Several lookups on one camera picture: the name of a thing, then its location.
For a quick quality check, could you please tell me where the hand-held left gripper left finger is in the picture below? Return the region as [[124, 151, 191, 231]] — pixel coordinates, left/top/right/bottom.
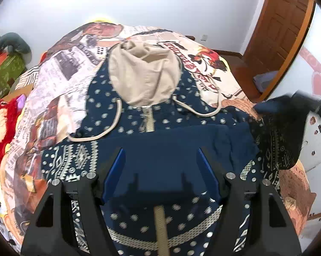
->
[[21, 148, 127, 256]]

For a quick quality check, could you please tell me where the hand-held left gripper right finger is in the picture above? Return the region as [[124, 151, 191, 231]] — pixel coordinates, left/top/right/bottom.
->
[[198, 148, 302, 256]]

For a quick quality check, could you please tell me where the navy patterned hoodie beige hood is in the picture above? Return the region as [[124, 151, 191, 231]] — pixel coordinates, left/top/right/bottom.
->
[[41, 41, 310, 256]]

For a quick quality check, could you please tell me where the white cabinet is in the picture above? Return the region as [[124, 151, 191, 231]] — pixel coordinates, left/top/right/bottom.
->
[[300, 109, 321, 172]]

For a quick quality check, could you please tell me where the grey floor mat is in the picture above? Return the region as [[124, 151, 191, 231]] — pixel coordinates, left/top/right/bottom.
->
[[253, 71, 280, 93]]

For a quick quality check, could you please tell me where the brown wooden door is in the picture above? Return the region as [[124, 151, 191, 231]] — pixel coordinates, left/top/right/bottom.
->
[[243, 0, 317, 102]]

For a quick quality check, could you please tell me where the printed blanket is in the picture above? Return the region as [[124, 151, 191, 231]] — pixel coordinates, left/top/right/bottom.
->
[[0, 23, 317, 251]]

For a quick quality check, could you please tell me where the red plush toy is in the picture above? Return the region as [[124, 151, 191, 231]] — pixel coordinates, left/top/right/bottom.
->
[[0, 97, 25, 170]]

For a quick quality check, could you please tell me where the green patterned box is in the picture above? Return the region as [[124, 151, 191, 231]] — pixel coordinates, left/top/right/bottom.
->
[[0, 52, 27, 100]]

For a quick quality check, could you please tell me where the grey cushion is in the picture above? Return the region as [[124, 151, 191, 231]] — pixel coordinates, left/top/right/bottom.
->
[[0, 32, 32, 55]]

